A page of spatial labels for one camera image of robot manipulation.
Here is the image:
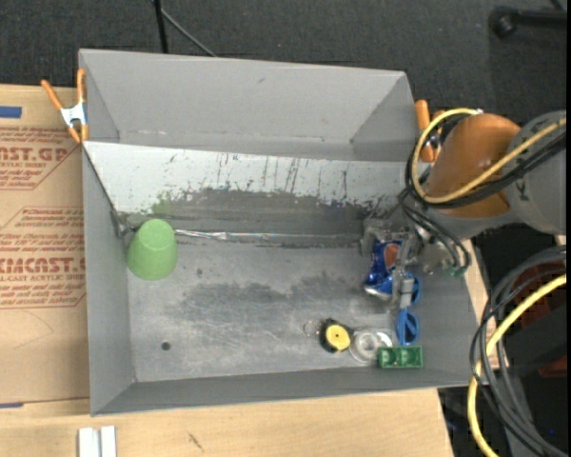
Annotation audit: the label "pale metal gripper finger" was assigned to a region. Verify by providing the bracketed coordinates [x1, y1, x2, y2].
[392, 250, 418, 309]
[360, 218, 413, 257]

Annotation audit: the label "crushed blue drink can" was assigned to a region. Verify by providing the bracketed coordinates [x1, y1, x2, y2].
[363, 239, 404, 302]

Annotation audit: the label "blue sunglasses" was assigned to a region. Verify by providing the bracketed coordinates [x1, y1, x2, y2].
[394, 273, 423, 348]

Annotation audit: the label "clear tape roll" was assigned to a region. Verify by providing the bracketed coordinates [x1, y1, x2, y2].
[350, 328, 395, 366]

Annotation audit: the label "green toy brick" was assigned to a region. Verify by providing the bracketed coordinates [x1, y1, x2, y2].
[376, 345, 424, 370]

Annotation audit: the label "yellow and black tape measure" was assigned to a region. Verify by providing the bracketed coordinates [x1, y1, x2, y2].
[303, 317, 353, 354]

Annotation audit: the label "grey metal bin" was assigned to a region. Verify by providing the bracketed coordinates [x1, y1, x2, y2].
[77, 49, 478, 417]

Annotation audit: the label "light green plastic cup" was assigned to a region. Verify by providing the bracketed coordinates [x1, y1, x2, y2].
[125, 217, 180, 282]

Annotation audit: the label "brown cardboard board red print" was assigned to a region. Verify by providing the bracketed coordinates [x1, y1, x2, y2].
[0, 82, 92, 411]

